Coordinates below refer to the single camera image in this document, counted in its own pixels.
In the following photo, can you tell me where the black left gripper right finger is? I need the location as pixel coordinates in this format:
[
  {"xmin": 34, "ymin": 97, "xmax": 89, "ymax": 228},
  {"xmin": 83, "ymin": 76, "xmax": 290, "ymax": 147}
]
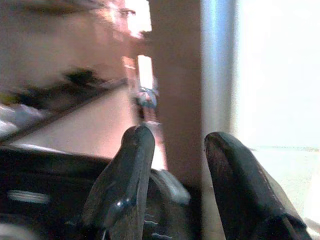
[{"xmin": 203, "ymin": 131, "xmax": 313, "ymax": 240}]

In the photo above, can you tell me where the dark wooden shelf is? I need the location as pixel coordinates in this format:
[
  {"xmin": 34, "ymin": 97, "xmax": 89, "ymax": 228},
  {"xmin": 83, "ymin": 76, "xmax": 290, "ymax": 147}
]
[{"xmin": 0, "ymin": 67, "xmax": 130, "ymax": 145}]

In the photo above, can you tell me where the brown wooden door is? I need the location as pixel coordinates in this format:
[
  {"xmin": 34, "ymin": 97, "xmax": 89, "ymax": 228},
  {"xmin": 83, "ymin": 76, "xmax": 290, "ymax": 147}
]
[{"xmin": 148, "ymin": 0, "xmax": 204, "ymax": 187}]

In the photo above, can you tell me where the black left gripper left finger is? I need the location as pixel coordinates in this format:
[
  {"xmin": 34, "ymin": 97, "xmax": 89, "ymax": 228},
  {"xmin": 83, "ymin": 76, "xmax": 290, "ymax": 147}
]
[{"xmin": 82, "ymin": 124, "xmax": 156, "ymax": 240}]

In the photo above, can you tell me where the grey metal door frame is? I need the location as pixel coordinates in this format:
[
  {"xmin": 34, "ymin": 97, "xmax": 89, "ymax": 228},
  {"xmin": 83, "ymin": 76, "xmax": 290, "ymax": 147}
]
[{"xmin": 201, "ymin": 0, "xmax": 238, "ymax": 141}]

